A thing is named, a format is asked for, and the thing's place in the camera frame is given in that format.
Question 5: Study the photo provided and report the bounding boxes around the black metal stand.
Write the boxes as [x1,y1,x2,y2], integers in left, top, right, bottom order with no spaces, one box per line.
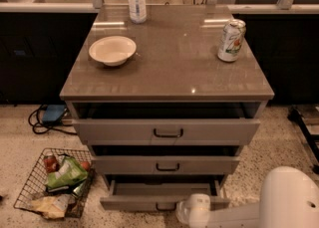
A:
[287,105,319,174]

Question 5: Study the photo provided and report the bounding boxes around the black wire basket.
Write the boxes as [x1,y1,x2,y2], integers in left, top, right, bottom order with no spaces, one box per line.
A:
[14,148,95,218]

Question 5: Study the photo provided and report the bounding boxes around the yellow snack bag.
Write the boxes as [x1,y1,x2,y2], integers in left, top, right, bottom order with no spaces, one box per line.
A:
[30,194,71,219]

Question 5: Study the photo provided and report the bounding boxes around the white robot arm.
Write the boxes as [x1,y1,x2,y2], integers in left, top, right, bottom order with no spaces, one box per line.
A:
[175,166,319,228]

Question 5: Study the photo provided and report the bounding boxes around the red apple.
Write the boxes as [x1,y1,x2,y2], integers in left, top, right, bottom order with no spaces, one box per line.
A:
[81,161,91,171]

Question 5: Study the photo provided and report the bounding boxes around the grey top drawer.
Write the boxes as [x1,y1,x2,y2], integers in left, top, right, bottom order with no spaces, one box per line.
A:
[74,103,260,145]

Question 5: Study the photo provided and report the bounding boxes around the grey drawer cabinet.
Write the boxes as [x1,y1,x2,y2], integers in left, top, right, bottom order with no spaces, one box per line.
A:
[61,5,274,196]

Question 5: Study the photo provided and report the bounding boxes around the grey middle drawer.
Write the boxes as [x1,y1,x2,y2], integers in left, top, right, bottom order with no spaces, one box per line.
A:
[92,145,239,175]

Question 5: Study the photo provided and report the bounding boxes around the grey drawer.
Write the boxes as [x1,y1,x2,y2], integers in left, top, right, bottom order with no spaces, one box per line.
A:
[100,180,230,212]
[92,145,239,175]
[74,103,260,145]

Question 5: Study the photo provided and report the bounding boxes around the white ceramic bowl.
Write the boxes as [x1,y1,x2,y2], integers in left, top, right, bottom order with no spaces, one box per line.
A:
[89,36,137,67]

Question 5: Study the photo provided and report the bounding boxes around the grey bottom drawer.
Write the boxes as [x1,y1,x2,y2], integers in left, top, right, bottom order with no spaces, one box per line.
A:
[100,180,230,212]

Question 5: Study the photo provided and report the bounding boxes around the green chip bag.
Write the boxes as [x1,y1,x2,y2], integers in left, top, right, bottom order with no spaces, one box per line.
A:
[46,156,88,189]

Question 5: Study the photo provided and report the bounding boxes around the blue power box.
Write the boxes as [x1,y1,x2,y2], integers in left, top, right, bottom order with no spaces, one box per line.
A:
[42,105,66,124]

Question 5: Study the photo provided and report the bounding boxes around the white green soda can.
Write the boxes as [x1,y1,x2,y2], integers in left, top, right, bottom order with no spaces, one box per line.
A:
[217,19,246,62]

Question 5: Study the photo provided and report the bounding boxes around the black floor cable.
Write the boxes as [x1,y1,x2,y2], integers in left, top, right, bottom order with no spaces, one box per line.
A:
[27,104,78,136]

